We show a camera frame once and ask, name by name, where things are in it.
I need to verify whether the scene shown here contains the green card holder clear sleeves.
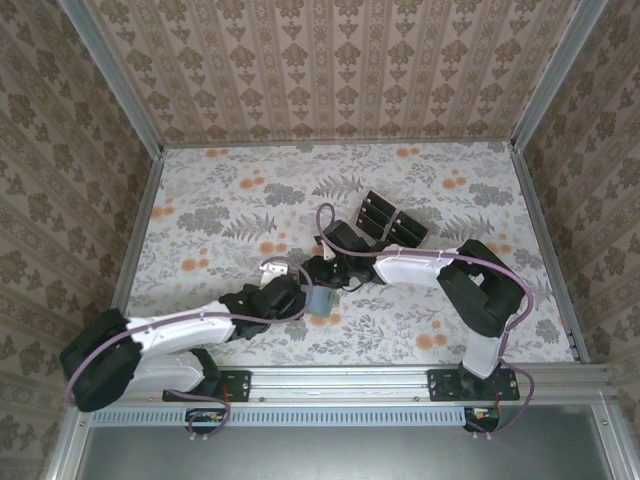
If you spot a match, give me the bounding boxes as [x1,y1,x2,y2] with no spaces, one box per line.
[305,287,342,317]

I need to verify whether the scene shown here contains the black credit card gold chip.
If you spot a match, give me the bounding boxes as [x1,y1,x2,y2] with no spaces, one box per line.
[394,210,431,237]
[363,197,397,224]
[360,206,394,232]
[387,221,424,247]
[356,215,390,240]
[366,188,400,215]

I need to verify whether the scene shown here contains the clear acrylic card stand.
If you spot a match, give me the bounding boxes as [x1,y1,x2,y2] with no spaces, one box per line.
[355,188,432,249]

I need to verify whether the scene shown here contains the floral patterned table cover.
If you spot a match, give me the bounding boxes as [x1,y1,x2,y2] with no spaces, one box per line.
[119,141,576,369]

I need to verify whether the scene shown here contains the small black electronics board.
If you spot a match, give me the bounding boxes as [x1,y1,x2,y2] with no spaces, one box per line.
[185,407,225,429]
[463,405,501,432]

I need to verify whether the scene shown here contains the grey metal sheet panel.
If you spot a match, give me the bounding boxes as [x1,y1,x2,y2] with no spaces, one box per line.
[79,404,614,480]

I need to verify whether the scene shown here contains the thin black cable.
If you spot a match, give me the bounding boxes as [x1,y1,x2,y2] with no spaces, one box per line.
[342,277,375,296]

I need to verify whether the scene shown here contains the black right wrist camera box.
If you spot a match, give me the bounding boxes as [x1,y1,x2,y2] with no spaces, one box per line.
[313,219,374,261]

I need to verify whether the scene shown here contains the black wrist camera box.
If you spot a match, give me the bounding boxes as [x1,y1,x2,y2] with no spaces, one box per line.
[258,263,307,321]
[313,219,374,261]

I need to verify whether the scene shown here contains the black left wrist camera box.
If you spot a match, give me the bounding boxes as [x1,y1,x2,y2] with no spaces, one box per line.
[258,263,307,321]

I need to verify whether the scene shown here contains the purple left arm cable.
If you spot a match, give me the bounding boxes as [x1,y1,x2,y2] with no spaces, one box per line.
[66,255,315,444]

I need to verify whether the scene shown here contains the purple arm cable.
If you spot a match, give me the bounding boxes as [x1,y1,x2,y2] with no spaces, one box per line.
[315,202,536,442]
[66,255,315,444]

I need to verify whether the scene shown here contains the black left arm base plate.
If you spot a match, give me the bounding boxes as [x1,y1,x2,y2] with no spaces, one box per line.
[162,368,252,404]

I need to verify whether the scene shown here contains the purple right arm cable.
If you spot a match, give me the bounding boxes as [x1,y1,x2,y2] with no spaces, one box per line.
[315,202,536,442]

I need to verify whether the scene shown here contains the grey slotted cable duct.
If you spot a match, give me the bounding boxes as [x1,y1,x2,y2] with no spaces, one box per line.
[91,407,474,427]

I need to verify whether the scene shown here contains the aluminium table edge rail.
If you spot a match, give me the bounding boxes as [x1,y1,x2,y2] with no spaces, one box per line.
[509,147,591,364]
[109,148,166,314]

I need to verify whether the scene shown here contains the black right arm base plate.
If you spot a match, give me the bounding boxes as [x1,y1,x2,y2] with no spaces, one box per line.
[427,368,521,402]

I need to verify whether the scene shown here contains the aluminium frame beam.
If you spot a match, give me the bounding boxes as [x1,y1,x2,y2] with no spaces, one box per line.
[43,412,94,480]
[592,399,640,480]

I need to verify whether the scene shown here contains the aluminium frame post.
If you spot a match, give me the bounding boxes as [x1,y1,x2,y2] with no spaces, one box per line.
[58,0,166,157]
[510,0,609,154]

